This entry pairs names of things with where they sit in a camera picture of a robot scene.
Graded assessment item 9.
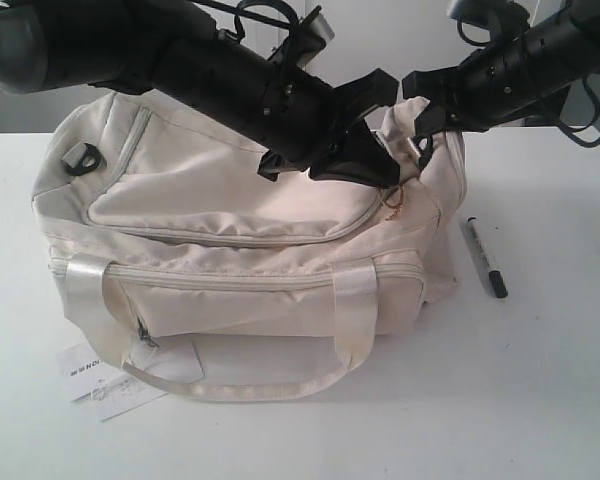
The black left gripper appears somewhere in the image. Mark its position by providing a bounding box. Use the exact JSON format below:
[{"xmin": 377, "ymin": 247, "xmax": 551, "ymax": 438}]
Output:
[{"xmin": 154, "ymin": 36, "xmax": 400, "ymax": 189}]

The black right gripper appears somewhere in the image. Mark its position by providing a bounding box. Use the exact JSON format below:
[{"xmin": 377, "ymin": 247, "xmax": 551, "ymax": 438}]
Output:
[{"xmin": 401, "ymin": 29, "xmax": 575, "ymax": 135}]

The gold key ring zipper pull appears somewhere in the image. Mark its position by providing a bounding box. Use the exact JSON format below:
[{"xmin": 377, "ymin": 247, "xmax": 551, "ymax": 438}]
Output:
[{"xmin": 380, "ymin": 186, "xmax": 405, "ymax": 221}]

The cream fabric duffel bag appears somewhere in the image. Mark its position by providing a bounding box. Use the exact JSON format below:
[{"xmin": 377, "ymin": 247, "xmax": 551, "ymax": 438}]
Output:
[{"xmin": 32, "ymin": 93, "xmax": 467, "ymax": 402}]

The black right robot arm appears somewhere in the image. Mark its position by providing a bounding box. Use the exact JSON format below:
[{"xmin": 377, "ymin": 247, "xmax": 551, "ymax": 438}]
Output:
[{"xmin": 402, "ymin": 1, "xmax": 600, "ymax": 148}]

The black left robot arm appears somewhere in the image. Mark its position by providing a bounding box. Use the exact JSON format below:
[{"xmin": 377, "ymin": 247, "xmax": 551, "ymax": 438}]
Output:
[{"xmin": 0, "ymin": 1, "xmax": 400, "ymax": 189}]

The black and grey marker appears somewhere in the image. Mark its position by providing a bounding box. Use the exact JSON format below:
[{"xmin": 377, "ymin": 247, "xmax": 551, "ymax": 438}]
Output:
[{"xmin": 462, "ymin": 216, "xmax": 509, "ymax": 300}]

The white paper hang tag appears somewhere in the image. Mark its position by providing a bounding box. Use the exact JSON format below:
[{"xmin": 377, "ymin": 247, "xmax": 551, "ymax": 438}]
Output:
[{"xmin": 56, "ymin": 342, "xmax": 204, "ymax": 421}]

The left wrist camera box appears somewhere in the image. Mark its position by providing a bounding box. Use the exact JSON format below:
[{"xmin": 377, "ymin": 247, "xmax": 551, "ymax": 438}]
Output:
[{"xmin": 268, "ymin": 6, "xmax": 335, "ymax": 68}]

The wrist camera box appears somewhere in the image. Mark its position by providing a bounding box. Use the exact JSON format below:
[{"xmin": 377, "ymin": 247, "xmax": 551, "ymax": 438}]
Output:
[
  {"xmin": 446, "ymin": 0, "xmax": 530, "ymax": 30},
  {"xmin": 268, "ymin": 6, "xmax": 335, "ymax": 68}
]

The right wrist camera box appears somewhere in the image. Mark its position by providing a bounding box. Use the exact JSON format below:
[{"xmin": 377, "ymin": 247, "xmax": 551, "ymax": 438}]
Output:
[{"xmin": 446, "ymin": 0, "xmax": 530, "ymax": 30}]

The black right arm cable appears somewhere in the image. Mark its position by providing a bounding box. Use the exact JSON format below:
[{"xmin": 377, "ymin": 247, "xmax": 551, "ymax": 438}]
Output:
[{"xmin": 457, "ymin": 14, "xmax": 600, "ymax": 149}]

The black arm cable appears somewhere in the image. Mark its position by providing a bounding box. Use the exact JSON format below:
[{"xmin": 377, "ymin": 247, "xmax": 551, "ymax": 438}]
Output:
[
  {"xmin": 457, "ymin": 14, "xmax": 600, "ymax": 149},
  {"xmin": 199, "ymin": 0, "xmax": 301, "ymax": 41}
]

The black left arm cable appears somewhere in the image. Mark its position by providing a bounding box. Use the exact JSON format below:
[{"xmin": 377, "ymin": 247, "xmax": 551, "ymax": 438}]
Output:
[{"xmin": 199, "ymin": 0, "xmax": 301, "ymax": 41}]

